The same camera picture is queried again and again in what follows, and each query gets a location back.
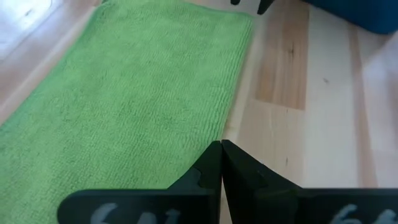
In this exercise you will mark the blue plastic tray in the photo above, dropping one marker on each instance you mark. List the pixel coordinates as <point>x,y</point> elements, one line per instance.
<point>357,12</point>

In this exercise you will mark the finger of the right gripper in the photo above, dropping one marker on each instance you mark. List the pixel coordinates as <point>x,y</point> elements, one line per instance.
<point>264,5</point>
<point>235,2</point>

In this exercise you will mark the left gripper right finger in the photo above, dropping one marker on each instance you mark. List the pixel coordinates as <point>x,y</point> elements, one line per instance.
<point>248,186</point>

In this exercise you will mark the green microfiber towel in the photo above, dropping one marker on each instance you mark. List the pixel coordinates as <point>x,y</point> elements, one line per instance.
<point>124,93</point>

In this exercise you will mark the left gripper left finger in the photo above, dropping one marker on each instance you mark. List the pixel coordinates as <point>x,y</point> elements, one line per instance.
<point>199,183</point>

